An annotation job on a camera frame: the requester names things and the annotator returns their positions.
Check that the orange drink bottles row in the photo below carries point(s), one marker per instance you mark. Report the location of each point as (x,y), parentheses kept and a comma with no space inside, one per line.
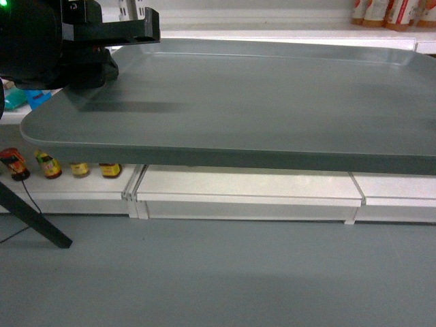
(394,15)

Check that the red yellow label jar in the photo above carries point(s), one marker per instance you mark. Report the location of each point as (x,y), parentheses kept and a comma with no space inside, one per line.
(110,170)

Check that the red lid sauce jar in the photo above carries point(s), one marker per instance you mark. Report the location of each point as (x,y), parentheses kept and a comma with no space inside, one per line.
(15,163)

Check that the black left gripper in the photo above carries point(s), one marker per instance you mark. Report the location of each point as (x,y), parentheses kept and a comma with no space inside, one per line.
(54,44)

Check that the blue green packet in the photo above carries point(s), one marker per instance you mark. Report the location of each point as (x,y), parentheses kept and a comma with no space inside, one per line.
(18,97)

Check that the yellow label sauce bottle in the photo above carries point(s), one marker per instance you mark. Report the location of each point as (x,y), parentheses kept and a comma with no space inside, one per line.
(49,165)

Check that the black tripod leg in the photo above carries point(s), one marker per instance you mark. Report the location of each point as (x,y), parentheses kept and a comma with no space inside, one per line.
(28,215)

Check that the white low display shelf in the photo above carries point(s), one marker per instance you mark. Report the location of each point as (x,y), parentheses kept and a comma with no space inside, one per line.
(163,192)

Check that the grey rectangular serving tray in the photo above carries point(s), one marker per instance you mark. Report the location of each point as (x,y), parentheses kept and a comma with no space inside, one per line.
(250,105)

